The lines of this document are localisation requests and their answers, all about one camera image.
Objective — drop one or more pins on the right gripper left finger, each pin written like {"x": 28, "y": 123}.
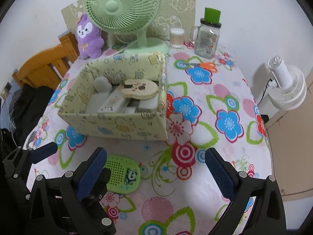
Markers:
{"x": 70, "y": 204}

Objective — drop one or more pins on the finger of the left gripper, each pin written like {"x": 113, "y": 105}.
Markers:
{"x": 19, "y": 162}

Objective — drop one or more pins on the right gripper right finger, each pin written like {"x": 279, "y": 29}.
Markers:
{"x": 267, "y": 215}

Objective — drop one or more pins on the green perforated panda case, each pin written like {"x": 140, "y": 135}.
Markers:
{"x": 125, "y": 174}

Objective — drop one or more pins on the white oval mouse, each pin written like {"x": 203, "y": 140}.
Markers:
{"x": 102, "y": 85}

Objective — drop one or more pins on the round beige hedgehog mirror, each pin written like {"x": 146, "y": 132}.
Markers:
{"x": 139, "y": 89}

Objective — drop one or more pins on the white power bank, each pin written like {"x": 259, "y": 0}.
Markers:
{"x": 95, "y": 102}

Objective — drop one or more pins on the small white charger cube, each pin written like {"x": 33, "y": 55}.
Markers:
{"x": 131, "y": 109}

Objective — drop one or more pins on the white 45W charger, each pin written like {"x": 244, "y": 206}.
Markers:
{"x": 149, "y": 105}

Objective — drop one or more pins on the black clothing pile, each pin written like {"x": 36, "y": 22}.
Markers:
{"x": 28, "y": 109}

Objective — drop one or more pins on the floral tablecloth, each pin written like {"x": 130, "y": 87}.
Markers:
{"x": 176, "y": 193}

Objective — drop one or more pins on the wooden chair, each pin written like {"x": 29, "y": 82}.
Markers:
{"x": 48, "y": 67}

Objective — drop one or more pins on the yellow patterned cardboard box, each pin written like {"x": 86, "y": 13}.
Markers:
{"x": 143, "y": 125}

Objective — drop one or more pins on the white clip fan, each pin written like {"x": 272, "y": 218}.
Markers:
{"x": 286, "y": 89}

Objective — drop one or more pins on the purple plush bunny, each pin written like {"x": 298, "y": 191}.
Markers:
{"x": 89, "y": 39}

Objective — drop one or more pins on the glass mason jar mug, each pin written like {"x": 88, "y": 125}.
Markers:
{"x": 205, "y": 38}

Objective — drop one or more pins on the green desk fan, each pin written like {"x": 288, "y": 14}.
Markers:
{"x": 123, "y": 17}

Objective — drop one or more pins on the cotton swab container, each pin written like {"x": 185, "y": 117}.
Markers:
{"x": 177, "y": 37}

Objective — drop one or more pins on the green plastic cup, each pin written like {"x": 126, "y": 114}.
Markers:
{"x": 212, "y": 15}

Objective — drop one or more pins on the patterned paper backdrop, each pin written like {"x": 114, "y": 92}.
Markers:
{"x": 172, "y": 14}

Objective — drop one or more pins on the orange handled scissors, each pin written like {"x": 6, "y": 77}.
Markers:
{"x": 210, "y": 66}

